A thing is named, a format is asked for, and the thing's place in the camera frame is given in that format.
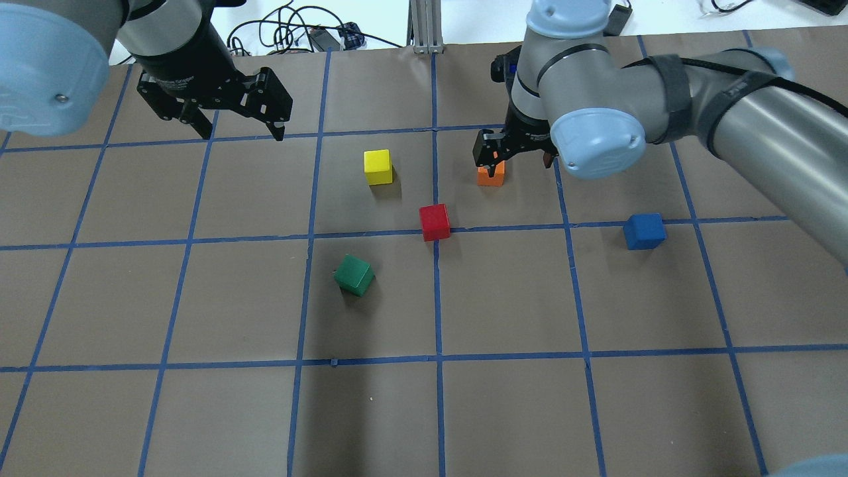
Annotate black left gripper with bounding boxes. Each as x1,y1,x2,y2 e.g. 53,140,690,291
136,40,293,142

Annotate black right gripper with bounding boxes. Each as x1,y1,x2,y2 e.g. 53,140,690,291
472,100,560,178

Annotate red wooden block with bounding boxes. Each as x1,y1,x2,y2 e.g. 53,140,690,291
419,203,451,242

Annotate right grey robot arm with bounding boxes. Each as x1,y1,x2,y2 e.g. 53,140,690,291
473,1,847,263

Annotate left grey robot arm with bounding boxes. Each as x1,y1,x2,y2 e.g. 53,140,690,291
1,1,293,141

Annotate orange wooden block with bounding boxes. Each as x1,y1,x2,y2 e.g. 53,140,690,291
476,161,506,187

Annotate yellow wooden block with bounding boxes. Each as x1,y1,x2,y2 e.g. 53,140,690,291
363,149,394,186

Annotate blue wooden block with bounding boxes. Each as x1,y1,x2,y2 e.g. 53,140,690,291
623,213,668,250

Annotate green wooden block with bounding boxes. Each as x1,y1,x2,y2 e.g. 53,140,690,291
333,254,376,297

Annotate black power adapter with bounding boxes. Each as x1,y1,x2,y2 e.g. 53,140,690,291
603,3,633,37

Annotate brown paper table cover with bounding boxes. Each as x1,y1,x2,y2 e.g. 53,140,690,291
2,44,846,476

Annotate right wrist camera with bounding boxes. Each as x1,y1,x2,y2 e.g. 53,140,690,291
490,44,522,89

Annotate black cable bundle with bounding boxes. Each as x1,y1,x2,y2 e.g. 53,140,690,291
225,0,405,54

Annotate aluminium frame post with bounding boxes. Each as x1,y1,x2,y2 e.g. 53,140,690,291
407,0,445,54

